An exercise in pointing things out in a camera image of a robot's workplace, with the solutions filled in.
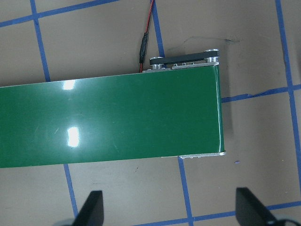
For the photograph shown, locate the red black power wire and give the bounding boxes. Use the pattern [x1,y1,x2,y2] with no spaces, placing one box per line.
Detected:
[138,0,156,73]

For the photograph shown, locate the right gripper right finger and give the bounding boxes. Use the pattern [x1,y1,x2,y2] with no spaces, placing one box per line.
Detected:
[236,187,277,226]

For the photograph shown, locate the green conveyor belt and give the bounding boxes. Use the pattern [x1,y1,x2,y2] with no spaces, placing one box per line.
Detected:
[0,49,225,168]

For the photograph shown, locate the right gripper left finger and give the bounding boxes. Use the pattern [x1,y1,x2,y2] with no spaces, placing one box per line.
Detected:
[72,191,104,226]

